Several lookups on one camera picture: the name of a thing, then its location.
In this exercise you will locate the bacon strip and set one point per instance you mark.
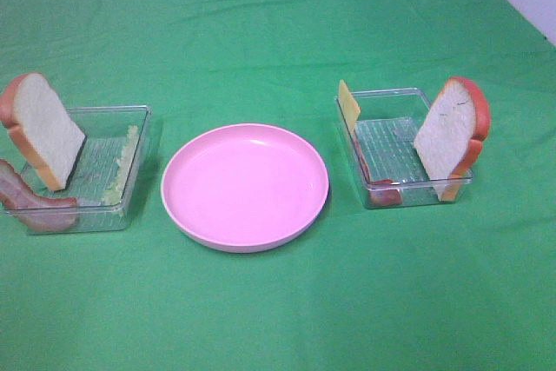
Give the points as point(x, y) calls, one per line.
point(40, 213)
point(378, 197)

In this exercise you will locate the green lettuce leaf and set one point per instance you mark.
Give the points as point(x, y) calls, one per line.
point(113, 193)

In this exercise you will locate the bread slice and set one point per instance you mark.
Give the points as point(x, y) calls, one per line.
point(42, 129)
point(451, 137)

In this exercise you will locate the pink round plate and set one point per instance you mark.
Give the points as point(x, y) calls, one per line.
point(245, 188)

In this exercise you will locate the yellow cheese slice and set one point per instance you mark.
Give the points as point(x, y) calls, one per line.
point(349, 107)

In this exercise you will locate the right clear plastic container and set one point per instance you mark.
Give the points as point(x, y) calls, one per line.
point(386, 128)

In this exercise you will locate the clear plastic container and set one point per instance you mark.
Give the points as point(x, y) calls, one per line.
point(105, 130)
point(386, 128)

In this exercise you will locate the green tablecloth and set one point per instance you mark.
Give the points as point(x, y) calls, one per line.
point(463, 286)

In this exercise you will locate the left clear plastic container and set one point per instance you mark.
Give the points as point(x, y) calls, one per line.
point(105, 130)

